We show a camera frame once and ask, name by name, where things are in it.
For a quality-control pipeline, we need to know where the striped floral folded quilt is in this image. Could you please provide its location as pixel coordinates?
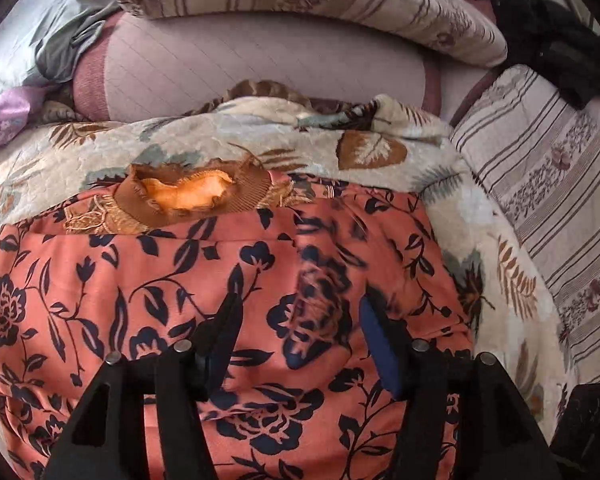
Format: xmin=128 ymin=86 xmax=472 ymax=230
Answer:
xmin=451 ymin=65 xmax=600 ymax=384

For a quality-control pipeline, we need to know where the pink quilted bed sheet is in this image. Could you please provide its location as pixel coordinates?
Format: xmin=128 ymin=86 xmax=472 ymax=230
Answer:
xmin=72 ymin=12 xmax=494 ymax=122

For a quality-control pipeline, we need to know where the orange floral garment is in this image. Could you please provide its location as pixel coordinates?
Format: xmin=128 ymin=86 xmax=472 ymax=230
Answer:
xmin=0 ymin=174 xmax=471 ymax=479

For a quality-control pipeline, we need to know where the grey blue pillowcase pillow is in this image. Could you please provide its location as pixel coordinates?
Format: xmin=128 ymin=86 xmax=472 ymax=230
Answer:
xmin=0 ymin=0 xmax=119 ymax=95

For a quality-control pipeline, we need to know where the black clothing pile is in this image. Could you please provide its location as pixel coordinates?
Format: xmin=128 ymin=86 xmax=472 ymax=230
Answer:
xmin=470 ymin=0 xmax=600 ymax=110

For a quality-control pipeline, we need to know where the cream leaf pattern blanket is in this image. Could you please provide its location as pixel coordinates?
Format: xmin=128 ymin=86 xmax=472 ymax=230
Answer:
xmin=0 ymin=95 xmax=570 ymax=437

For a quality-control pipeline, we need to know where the purple floral cloth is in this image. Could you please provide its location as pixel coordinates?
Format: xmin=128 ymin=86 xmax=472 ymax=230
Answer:
xmin=0 ymin=84 xmax=57 ymax=147

